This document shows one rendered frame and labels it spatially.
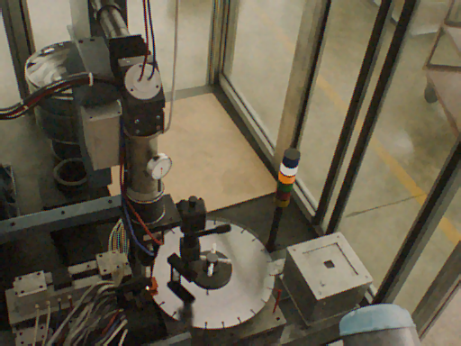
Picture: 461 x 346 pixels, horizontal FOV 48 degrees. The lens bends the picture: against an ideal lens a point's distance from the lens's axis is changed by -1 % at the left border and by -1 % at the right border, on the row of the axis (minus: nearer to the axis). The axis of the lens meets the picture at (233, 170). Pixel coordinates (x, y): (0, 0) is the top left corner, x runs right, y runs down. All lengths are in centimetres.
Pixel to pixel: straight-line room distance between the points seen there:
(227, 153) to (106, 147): 100
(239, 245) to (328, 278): 26
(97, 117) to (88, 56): 13
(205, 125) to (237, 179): 31
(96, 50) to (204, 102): 119
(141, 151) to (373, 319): 48
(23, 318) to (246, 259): 60
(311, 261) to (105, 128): 76
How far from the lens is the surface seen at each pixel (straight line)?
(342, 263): 152
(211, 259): 132
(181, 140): 200
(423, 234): 127
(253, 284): 136
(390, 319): 85
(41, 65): 184
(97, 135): 98
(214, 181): 185
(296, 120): 171
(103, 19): 104
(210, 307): 131
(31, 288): 145
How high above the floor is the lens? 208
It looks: 44 degrees down
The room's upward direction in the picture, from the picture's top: 8 degrees clockwise
